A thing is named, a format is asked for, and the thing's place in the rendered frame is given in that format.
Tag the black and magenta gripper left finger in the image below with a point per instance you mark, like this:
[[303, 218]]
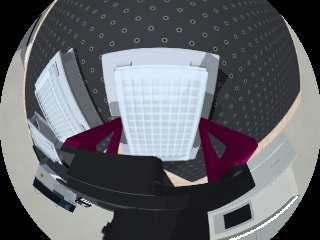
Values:
[[90, 138]]

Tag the white well plate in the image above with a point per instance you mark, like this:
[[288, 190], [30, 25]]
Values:
[[39, 141], [55, 107], [167, 141]]

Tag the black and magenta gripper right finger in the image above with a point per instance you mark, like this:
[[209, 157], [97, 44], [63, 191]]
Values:
[[239, 148]]

